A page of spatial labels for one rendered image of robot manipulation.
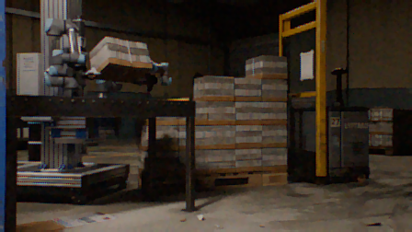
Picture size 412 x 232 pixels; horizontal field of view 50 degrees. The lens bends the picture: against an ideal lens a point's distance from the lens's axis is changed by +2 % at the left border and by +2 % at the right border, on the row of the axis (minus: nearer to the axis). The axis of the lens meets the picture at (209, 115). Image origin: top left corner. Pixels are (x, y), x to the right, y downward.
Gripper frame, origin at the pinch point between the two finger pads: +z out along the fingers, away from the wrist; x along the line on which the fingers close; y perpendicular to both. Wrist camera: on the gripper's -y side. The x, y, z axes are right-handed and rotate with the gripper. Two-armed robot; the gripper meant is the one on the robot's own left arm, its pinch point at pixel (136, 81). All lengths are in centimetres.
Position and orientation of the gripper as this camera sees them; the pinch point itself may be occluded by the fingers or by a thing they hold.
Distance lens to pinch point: 365.7
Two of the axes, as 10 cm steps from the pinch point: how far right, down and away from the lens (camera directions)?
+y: -2.4, -9.3, 2.7
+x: 6.3, -3.6, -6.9
